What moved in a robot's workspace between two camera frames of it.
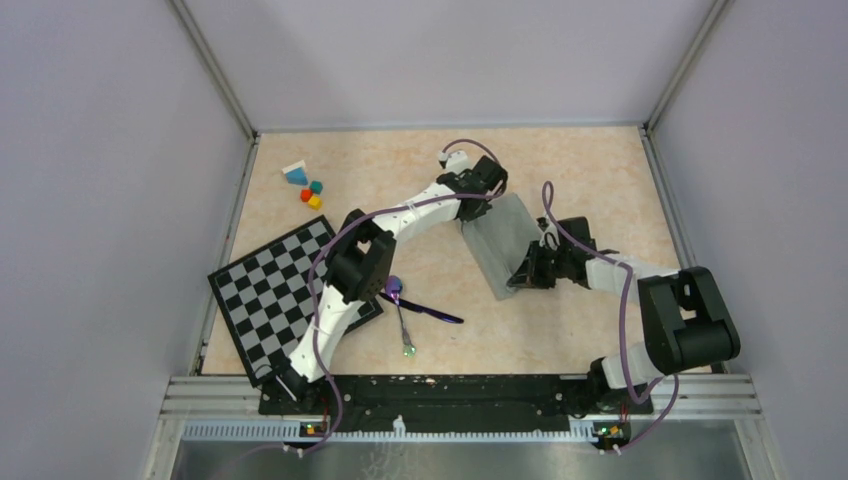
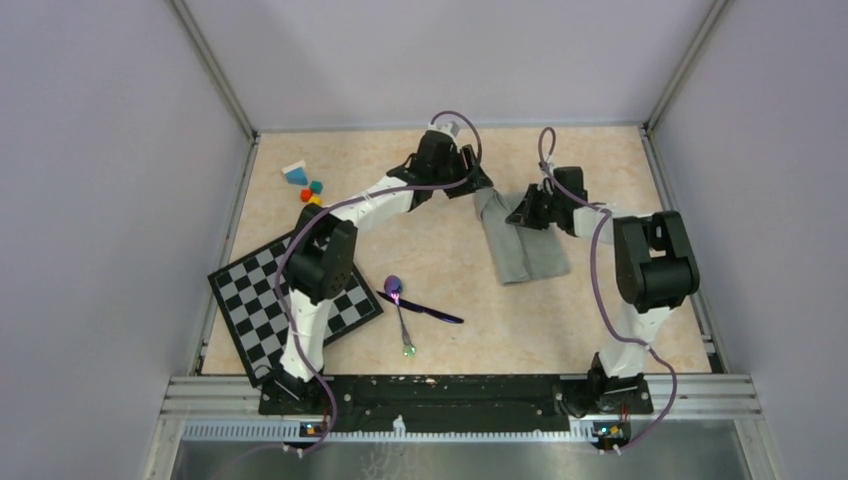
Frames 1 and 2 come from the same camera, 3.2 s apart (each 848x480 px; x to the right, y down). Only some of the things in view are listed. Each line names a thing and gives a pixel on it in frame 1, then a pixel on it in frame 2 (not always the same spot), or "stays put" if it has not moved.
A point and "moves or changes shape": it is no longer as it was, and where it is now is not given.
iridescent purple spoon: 393,286 stays put
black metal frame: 457,405 stays put
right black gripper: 529,275 to 524,215
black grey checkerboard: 265,300 stays put
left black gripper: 484,205 to 477,182
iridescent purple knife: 419,309 stays put
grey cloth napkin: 498,241 moves or changes shape
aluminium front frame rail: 227,409 stays put
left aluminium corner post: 213,66 stays put
